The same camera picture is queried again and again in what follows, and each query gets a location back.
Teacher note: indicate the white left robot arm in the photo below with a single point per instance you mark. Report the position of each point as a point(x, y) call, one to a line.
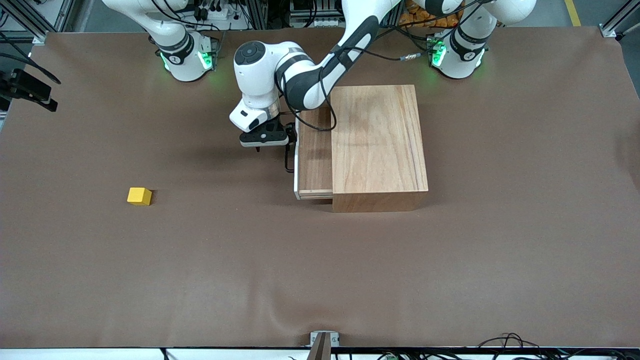
point(310, 75)

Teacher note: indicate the light wooden drawer cabinet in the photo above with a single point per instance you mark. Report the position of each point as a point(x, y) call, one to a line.
point(380, 150)

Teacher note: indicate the yellow wooden block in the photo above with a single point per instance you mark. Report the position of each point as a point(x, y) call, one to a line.
point(138, 196)

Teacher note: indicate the white power strip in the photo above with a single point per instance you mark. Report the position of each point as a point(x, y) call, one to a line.
point(220, 15)

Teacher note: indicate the brown table cover sheet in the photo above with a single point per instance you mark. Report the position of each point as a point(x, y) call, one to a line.
point(250, 260)

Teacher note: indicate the orange bag pile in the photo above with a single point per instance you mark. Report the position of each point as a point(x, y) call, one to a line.
point(425, 19)

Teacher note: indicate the aluminium frame profile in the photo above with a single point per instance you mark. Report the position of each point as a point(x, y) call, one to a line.
point(620, 20)
point(30, 20)

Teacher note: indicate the aluminium frame post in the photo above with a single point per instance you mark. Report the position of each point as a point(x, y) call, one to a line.
point(260, 14)

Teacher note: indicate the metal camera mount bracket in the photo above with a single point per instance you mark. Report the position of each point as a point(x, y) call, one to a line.
point(324, 342)

